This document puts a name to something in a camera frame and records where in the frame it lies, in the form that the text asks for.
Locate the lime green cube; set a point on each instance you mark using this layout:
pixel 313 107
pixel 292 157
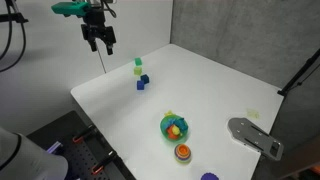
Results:
pixel 137 70

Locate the purple ball toy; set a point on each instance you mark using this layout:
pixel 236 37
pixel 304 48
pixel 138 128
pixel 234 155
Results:
pixel 209 176

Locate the yellow star shaped toy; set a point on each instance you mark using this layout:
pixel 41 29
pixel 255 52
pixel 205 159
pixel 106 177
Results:
pixel 168 113

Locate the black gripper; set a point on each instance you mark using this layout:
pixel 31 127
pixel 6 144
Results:
pixel 94 27

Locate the black camera stand pole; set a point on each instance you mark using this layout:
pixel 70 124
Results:
pixel 294 81

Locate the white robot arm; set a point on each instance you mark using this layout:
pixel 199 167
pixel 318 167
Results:
pixel 22 159

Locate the teal blue toy in bowl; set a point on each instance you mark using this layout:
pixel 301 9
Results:
pixel 179 122

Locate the grey metal mounting plate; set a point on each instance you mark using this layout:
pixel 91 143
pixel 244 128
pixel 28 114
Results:
pixel 249 134

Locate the black orange clamp upper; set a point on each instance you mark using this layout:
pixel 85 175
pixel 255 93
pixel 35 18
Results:
pixel 78 138

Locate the black orange clamp lower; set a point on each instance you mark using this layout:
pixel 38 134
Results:
pixel 106 160

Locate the black perforated breadboard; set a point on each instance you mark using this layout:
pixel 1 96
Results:
pixel 82 156

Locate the orange toy in bowl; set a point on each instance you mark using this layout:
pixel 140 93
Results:
pixel 173 132

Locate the green translucent bowl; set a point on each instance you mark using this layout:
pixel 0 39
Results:
pixel 163 128

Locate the rainbow striped stacking toy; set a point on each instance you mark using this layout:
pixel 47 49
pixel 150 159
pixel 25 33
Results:
pixel 182 153

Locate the black orange clamp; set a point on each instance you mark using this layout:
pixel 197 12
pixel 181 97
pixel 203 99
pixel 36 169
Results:
pixel 106 160
pixel 78 138

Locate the dark blue cube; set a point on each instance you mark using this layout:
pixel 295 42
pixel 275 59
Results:
pixel 145 78

